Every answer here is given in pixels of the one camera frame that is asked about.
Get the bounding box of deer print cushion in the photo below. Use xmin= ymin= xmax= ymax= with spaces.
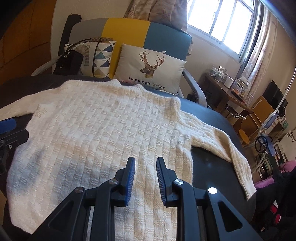
xmin=114 ymin=44 xmax=186 ymax=94

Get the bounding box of black handbag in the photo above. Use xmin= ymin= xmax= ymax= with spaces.
xmin=53 ymin=38 xmax=100 ymax=76

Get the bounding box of red patterned cloth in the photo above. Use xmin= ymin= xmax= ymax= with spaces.
xmin=119 ymin=80 xmax=136 ymax=86

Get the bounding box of black monitor screen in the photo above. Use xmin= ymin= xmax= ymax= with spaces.
xmin=262 ymin=80 xmax=288 ymax=118

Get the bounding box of geometric triangle pattern cushion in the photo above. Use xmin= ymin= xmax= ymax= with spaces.
xmin=64 ymin=39 xmax=116 ymax=79

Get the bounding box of wooden side table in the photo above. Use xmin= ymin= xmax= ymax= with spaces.
xmin=204 ymin=73 xmax=253 ymax=113

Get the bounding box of cream knitted sweater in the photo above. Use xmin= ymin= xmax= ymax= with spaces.
xmin=1 ymin=79 xmax=256 ymax=240

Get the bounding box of floral curtain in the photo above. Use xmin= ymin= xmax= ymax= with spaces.
xmin=124 ymin=0 xmax=188 ymax=31

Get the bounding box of wooden chair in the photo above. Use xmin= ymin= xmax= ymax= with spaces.
xmin=233 ymin=96 xmax=274 ymax=146

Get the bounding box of black rolled mat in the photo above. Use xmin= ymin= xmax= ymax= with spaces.
xmin=58 ymin=14 xmax=82 ymax=56

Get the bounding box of grey yellow blue sofa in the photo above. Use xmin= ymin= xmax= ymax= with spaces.
xmin=31 ymin=17 xmax=208 ymax=107

